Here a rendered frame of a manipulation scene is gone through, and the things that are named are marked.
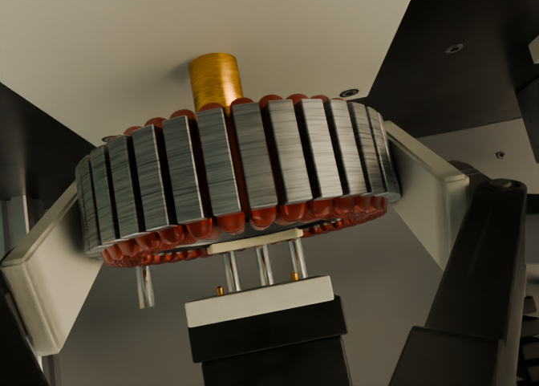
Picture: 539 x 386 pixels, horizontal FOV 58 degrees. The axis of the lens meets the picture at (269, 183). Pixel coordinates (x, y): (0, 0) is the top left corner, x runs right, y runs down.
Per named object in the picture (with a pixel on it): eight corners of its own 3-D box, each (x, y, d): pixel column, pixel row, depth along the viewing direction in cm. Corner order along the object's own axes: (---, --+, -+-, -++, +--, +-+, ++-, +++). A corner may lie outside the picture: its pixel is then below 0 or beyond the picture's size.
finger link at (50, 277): (61, 355, 13) (34, 360, 13) (114, 243, 20) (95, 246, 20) (24, 259, 12) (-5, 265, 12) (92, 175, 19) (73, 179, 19)
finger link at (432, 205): (442, 180, 13) (471, 175, 13) (372, 123, 19) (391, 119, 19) (447, 279, 14) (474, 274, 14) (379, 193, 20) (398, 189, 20)
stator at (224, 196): (-1, 134, 13) (13, 274, 12) (413, 50, 13) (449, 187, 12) (135, 196, 24) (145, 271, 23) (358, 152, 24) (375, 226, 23)
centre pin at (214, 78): (183, 58, 18) (194, 126, 18) (233, 48, 18) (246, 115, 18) (192, 79, 20) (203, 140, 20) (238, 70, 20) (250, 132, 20)
